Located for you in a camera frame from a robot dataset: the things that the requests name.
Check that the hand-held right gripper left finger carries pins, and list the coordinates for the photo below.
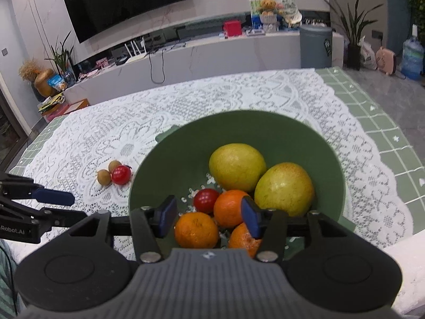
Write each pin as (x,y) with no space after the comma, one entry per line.
(166,217)

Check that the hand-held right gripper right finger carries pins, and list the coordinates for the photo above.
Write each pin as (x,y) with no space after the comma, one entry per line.
(252,217)

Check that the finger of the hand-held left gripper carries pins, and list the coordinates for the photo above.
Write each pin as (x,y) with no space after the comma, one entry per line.
(56,217)
(54,196)

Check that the orange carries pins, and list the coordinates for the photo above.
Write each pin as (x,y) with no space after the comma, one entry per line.
(242,242)
(230,207)
(196,229)

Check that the red tomato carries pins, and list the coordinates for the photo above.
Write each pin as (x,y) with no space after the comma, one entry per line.
(206,200)
(120,175)

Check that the orange-tinted yellow mango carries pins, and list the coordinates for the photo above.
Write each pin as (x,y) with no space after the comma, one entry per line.
(285,187)

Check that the small brown fruit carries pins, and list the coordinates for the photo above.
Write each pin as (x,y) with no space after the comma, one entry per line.
(103,176)
(114,165)

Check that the greenish yellow mango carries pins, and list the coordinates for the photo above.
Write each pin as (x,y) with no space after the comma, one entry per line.
(237,166)

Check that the green colander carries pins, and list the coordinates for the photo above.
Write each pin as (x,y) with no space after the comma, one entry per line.
(186,146)

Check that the teal patterned cloth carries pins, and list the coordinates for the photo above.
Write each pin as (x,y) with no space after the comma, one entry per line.
(6,282)

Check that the orange cardboard box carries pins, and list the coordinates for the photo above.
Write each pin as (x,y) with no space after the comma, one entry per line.
(71,106)

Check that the brown gourd vase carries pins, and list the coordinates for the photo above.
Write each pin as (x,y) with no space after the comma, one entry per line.
(44,84)

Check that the white lace tablecloth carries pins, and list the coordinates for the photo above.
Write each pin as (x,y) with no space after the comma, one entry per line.
(232,93)

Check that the dried beige flower bunch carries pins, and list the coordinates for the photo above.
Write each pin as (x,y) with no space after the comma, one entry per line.
(29,69)

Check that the small green potted plant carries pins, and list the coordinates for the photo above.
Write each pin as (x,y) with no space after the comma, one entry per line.
(63,58)

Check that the white router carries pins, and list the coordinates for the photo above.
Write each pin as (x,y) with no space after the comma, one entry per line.
(136,58)

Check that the white television console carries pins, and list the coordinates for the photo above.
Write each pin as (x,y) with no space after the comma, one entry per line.
(232,56)

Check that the grey trash can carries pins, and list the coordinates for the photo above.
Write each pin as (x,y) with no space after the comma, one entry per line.
(315,48)

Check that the flat digital scale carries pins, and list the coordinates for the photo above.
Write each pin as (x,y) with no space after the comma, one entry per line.
(255,32)

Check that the red box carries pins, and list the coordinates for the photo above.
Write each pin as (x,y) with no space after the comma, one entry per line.
(232,29)

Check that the white flower basket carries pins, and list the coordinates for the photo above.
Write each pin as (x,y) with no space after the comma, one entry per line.
(269,23)

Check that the white plastic bag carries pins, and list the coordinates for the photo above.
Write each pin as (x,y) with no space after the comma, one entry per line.
(368,58)

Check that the pink space heater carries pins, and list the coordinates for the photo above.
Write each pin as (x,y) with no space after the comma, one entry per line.
(386,61)

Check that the long-leaf potted plant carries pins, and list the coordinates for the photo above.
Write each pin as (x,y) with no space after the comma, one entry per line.
(353,33)

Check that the brown teddy bear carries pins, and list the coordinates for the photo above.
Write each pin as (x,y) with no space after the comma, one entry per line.
(268,6)

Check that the blue water jug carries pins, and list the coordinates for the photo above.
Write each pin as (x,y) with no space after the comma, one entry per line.
(413,58)

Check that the black wall television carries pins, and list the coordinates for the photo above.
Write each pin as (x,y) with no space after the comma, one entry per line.
(126,3)

